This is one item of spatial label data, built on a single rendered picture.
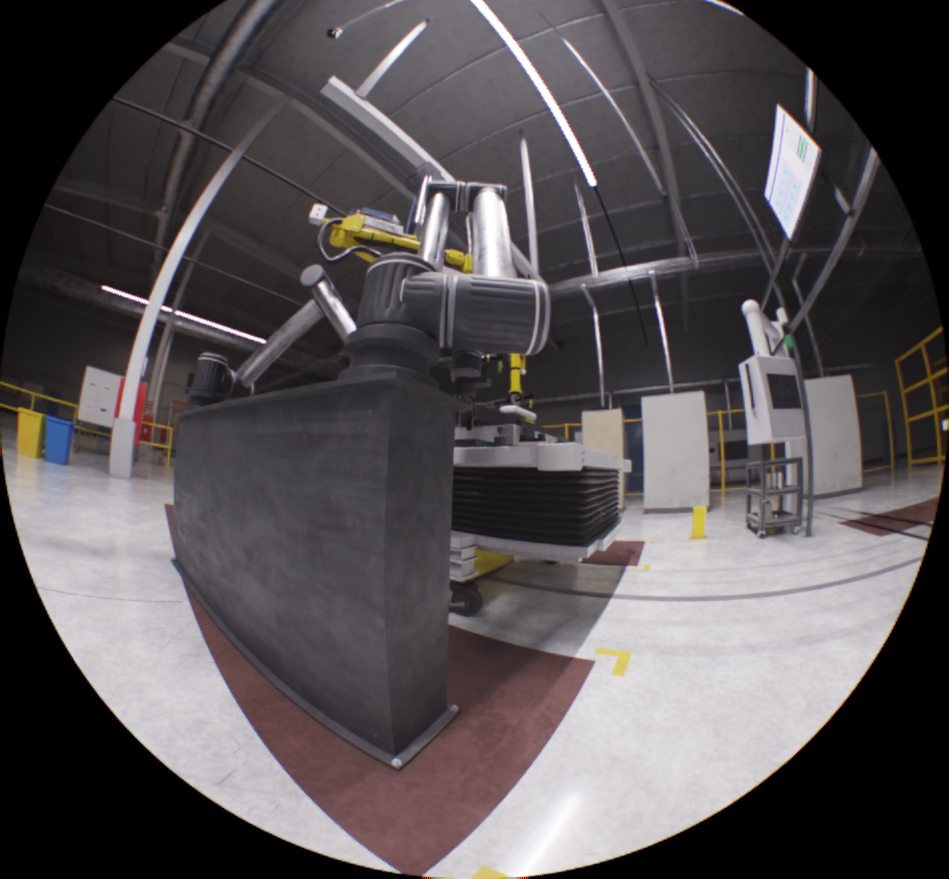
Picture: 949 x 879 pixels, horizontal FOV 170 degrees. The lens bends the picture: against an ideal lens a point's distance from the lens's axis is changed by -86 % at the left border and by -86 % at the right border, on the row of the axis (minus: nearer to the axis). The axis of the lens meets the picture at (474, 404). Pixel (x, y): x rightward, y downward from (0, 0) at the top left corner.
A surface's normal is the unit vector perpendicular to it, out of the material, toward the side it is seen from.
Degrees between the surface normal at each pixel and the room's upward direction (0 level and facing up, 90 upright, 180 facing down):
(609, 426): 90
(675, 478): 90
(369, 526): 90
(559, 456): 90
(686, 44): 175
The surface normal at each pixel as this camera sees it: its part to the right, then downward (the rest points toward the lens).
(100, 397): 0.89, -0.07
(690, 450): -0.56, -0.19
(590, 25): -0.08, 0.96
